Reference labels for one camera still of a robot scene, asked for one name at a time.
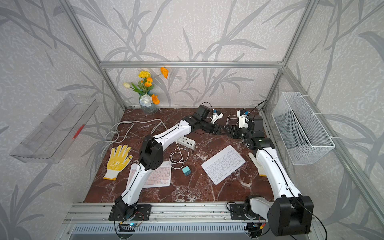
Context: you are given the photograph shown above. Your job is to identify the yellow work glove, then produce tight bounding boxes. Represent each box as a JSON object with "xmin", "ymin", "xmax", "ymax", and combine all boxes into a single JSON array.
[{"xmin": 103, "ymin": 145, "xmax": 133, "ymax": 181}]

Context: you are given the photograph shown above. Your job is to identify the glass vase with flowers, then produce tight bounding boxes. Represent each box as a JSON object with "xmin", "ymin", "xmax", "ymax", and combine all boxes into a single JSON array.
[{"xmin": 123, "ymin": 67, "xmax": 169, "ymax": 115}]

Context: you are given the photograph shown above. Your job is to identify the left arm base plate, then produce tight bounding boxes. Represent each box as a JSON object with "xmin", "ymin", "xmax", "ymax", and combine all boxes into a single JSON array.
[{"xmin": 108, "ymin": 204, "xmax": 152, "ymax": 222}]

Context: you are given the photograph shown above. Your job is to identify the teal USB charger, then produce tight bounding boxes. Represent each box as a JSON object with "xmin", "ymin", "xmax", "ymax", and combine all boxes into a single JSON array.
[{"xmin": 182, "ymin": 166, "xmax": 192, "ymax": 176}]

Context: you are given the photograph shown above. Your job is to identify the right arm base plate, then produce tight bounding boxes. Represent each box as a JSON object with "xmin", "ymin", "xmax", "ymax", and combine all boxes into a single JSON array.
[{"xmin": 226, "ymin": 202, "xmax": 265, "ymax": 222}]

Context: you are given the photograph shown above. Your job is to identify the white work glove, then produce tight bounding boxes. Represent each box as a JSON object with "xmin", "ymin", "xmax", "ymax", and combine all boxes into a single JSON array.
[{"xmin": 248, "ymin": 153, "xmax": 267, "ymax": 177}]

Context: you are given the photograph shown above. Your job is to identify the white power strip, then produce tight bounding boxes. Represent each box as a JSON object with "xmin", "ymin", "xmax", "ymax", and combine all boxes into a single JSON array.
[{"xmin": 176, "ymin": 137, "xmax": 196, "ymax": 150}]

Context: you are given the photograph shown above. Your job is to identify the white wireless keyboard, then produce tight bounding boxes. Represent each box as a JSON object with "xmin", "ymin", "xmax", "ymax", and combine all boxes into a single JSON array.
[{"xmin": 202, "ymin": 145, "xmax": 246, "ymax": 185}]

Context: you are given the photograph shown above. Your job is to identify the red pen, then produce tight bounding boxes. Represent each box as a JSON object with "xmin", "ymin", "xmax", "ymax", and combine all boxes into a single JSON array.
[{"xmin": 73, "ymin": 125, "xmax": 85, "ymax": 140}]

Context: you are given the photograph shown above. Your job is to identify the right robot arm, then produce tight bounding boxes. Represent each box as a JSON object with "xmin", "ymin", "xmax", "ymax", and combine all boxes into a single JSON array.
[{"xmin": 225, "ymin": 119, "xmax": 314, "ymax": 237}]

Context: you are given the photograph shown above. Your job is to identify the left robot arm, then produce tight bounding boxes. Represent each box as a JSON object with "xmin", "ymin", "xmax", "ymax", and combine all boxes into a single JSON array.
[{"xmin": 109, "ymin": 105, "xmax": 227, "ymax": 222}]

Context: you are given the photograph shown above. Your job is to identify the grey power strip cable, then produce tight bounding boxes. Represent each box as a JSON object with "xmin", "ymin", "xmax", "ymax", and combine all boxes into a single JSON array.
[{"xmin": 100, "ymin": 118, "xmax": 169, "ymax": 157}]

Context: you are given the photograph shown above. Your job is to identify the white pink-keyboard charging cable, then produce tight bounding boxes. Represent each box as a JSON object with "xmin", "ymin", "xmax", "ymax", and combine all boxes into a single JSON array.
[{"xmin": 168, "ymin": 143, "xmax": 190, "ymax": 170}]

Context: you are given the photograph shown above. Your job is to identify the clear plastic wall shelf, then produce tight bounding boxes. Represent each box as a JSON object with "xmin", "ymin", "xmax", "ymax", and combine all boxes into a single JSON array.
[{"xmin": 10, "ymin": 94, "xmax": 99, "ymax": 164}]

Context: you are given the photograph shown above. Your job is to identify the aluminium front rail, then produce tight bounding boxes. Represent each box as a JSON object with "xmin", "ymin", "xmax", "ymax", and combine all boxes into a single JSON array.
[{"xmin": 62, "ymin": 201, "xmax": 316, "ymax": 224}]

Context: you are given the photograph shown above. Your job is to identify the pink wireless keyboard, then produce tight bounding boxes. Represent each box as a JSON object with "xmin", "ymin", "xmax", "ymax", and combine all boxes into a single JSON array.
[{"xmin": 143, "ymin": 161, "xmax": 172, "ymax": 189}]

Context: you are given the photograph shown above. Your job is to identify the white wire mesh basket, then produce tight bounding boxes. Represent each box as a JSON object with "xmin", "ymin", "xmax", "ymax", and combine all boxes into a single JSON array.
[{"xmin": 272, "ymin": 92, "xmax": 335, "ymax": 166}]

